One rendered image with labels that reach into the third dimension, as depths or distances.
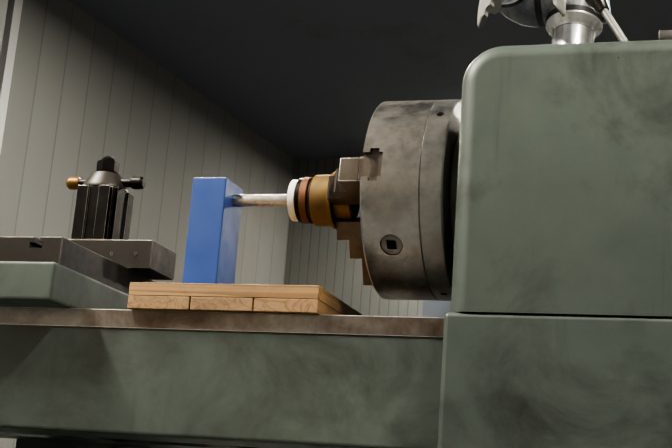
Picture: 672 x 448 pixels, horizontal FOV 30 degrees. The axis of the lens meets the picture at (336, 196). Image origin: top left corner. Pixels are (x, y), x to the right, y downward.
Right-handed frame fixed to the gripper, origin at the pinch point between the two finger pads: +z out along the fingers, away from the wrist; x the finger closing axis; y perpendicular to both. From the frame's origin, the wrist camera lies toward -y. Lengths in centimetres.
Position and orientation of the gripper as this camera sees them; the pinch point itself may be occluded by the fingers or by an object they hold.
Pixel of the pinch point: (518, 21)
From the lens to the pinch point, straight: 214.0
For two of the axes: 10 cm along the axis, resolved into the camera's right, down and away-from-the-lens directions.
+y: 4.9, 2.5, 8.3
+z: -0.7, 9.7, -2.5
